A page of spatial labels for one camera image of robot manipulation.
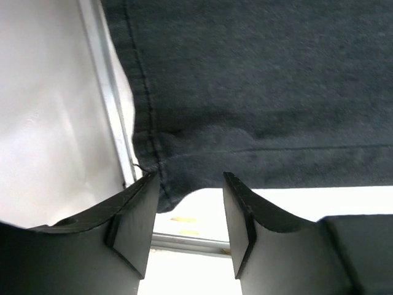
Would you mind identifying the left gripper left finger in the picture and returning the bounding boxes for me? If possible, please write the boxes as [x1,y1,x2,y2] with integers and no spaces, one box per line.
[1,173,159,294]

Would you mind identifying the black trousers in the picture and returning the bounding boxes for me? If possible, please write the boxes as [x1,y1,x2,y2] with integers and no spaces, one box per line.
[102,1,392,213]

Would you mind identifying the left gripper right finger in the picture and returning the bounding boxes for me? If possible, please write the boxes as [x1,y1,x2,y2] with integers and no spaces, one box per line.
[223,172,392,294]

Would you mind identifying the aluminium table rail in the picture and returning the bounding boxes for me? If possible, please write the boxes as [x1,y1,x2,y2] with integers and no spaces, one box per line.
[78,1,231,257]

